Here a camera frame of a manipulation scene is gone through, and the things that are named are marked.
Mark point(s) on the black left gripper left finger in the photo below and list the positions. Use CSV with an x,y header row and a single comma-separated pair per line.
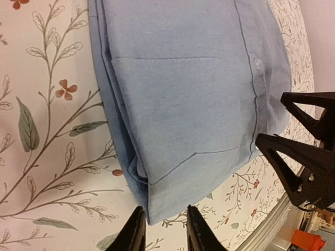
x,y
132,236

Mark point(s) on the orange object under table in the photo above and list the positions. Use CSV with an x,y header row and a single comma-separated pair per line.
x,y
307,241

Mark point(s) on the light blue long sleeve shirt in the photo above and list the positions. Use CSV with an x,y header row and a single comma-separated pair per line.
x,y
186,87

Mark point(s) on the aluminium front rail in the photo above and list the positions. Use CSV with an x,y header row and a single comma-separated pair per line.
x,y
273,223

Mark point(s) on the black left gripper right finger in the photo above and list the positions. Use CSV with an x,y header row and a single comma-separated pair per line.
x,y
199,235

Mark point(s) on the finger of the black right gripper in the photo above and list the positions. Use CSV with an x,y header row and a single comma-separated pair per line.
x,y
315,111
305,171

